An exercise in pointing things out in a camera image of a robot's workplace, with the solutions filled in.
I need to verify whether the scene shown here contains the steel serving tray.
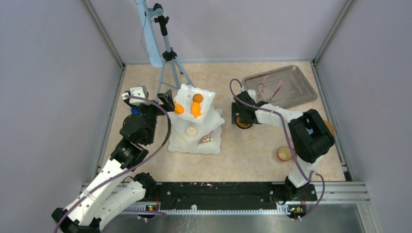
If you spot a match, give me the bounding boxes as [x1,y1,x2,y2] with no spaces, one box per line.
[241,66,318,109]

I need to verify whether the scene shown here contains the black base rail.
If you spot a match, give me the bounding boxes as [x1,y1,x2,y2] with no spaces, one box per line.
[143,182,318,211]

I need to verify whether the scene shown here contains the white round bun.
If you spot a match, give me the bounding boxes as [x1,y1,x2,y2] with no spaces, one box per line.
[185,125,198,139]

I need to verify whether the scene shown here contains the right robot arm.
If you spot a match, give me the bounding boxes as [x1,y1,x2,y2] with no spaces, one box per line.
[232,91,335,200]

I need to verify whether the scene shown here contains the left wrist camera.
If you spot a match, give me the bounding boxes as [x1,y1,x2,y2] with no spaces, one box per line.
[122,85,149,107]

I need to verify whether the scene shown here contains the light blue tripod stand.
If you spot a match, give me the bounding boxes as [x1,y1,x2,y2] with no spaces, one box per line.
[134,0,194,97]

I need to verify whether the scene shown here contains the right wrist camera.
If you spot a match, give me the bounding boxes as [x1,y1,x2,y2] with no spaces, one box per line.
[247,89,257,101]

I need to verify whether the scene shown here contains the blue toy car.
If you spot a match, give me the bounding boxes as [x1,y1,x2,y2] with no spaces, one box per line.
[131,108,141,115]

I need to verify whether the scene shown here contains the purple cable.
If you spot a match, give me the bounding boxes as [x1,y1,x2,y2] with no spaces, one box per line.
[229,79,326,221]
[53,95,172,233]

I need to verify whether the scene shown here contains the orange brown cup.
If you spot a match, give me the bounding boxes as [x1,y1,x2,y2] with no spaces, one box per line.
[277,147,292,162]

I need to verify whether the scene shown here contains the woven rattan coaster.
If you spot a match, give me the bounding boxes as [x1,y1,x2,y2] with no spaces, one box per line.
[324,120,335,135]

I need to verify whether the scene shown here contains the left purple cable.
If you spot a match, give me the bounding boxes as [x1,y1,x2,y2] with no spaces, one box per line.
[53,95,172,233]

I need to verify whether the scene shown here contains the white tiered pillow stand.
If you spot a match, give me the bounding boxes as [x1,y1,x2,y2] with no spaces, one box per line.
[168,84,225,154]

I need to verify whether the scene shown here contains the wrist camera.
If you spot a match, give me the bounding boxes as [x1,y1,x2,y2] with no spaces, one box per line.
[122,85,149,107]
[247,89,257,101]

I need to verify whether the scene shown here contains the pink handled tongs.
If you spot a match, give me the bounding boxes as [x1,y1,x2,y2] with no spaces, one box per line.
[257,75,284,103]

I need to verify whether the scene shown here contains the round orange cookie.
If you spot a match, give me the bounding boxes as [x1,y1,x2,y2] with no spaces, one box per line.
[192,94,204,103]

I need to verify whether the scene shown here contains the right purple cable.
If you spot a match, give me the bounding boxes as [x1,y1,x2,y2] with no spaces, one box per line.
[229,79,326,221]

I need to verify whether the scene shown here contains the black orange face coaster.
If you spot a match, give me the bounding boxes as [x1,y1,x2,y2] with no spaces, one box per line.
[235,116,253,130]

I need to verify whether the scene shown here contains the small white decorated cake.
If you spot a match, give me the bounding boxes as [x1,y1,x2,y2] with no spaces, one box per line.
[198,134,213,145]

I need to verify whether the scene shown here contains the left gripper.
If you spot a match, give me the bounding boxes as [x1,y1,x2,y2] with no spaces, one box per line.
[136,89,175,144]

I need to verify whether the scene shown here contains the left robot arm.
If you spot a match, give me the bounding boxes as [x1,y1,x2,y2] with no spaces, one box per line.
[51,86,175,233]

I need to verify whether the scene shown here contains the orange cookie pieces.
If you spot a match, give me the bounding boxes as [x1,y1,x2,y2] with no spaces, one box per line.
[190,102,202,118]

